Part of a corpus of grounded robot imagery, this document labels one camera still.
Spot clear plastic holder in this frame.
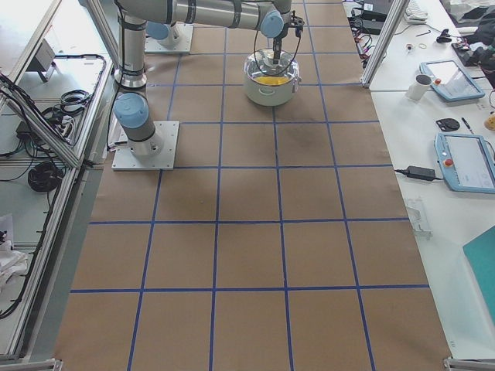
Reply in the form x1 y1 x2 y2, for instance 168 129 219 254
404 198 432 240

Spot black power adapter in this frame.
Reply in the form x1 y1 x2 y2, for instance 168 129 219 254
405 165 437 182

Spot far blue teach pendant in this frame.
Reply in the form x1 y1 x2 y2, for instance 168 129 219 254
419 60 485 102

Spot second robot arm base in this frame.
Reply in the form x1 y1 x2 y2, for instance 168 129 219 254
146 22 180 47

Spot white mug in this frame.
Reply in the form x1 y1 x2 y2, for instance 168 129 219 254
405 73 432 101

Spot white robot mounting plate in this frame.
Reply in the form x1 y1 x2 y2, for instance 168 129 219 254
112 121 179 171

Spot crumpled white cloth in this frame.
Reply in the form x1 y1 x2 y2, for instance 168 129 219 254
1 213 28 291

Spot pale green cooking pot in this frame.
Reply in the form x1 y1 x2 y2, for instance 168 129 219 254
244 72 301 107

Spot clear glass pot lid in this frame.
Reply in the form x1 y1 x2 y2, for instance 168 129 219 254
244 49 299 79

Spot black computer mouse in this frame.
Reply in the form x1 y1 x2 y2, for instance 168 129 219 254
435 117 460 132

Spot near blue teach pendant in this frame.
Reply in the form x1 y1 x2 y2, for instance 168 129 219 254
434 133 494 194

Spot coiled black cables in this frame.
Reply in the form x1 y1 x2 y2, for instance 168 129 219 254
27 160 65 193

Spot yellow plastic corn cob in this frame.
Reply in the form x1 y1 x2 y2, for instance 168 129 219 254
254 76 291 87

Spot blue teach pendant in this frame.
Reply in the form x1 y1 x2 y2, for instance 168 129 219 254
434 133 494 194
419 60 485 102

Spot brown paper table mat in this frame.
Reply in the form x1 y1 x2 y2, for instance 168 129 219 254
54 1 449 370

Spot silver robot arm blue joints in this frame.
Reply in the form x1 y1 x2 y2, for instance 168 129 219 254
113 0 305 158

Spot teal folder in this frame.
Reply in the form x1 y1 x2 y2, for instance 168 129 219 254
463 226 495 321

